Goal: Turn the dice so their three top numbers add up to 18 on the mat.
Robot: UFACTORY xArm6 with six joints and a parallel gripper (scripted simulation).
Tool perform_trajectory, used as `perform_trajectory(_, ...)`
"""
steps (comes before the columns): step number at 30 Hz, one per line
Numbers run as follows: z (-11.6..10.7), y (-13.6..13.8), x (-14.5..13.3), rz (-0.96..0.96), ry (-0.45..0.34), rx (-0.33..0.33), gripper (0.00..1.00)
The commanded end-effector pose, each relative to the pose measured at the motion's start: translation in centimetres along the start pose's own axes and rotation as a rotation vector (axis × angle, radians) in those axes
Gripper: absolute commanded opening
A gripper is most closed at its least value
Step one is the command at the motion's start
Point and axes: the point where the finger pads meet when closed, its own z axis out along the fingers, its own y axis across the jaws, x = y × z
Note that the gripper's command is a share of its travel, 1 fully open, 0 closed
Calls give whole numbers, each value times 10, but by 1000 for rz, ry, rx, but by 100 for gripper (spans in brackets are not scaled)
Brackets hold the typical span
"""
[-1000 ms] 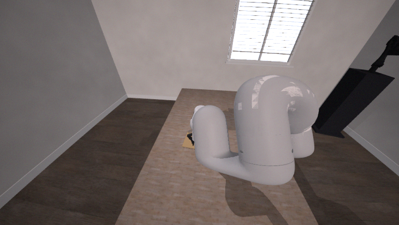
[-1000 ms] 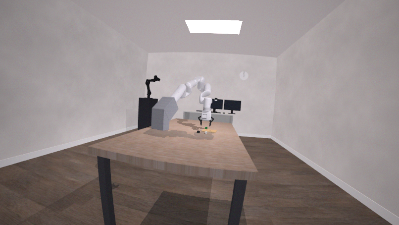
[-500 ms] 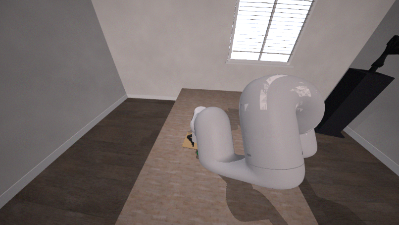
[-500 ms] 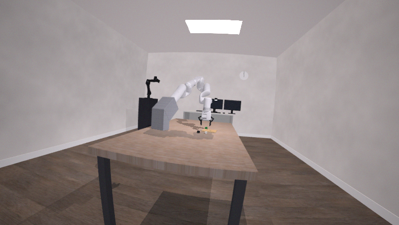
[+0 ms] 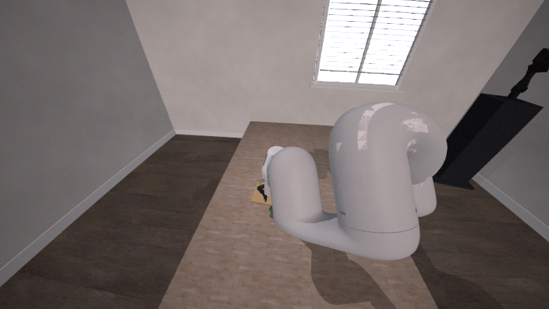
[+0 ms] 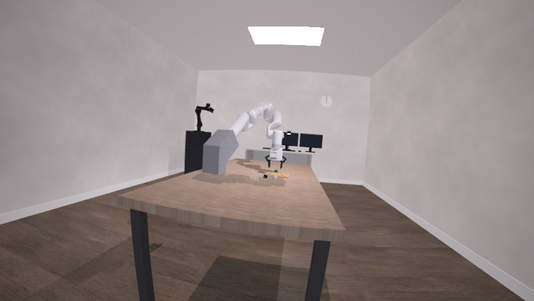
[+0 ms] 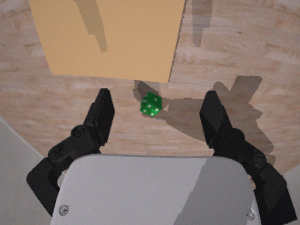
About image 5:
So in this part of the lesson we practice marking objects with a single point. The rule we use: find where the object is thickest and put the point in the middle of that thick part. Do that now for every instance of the tan flat mat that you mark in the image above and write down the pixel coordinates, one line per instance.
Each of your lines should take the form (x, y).
(259, 198)

